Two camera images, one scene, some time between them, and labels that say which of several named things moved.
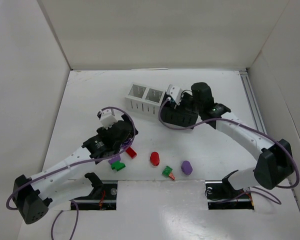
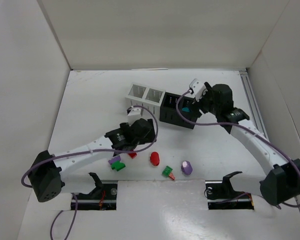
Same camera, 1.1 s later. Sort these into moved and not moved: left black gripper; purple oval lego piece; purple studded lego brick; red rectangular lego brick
Moved: left black gripper
Not moved: purple oval lego piece; purple studded lego brick; red rectangular lego brick
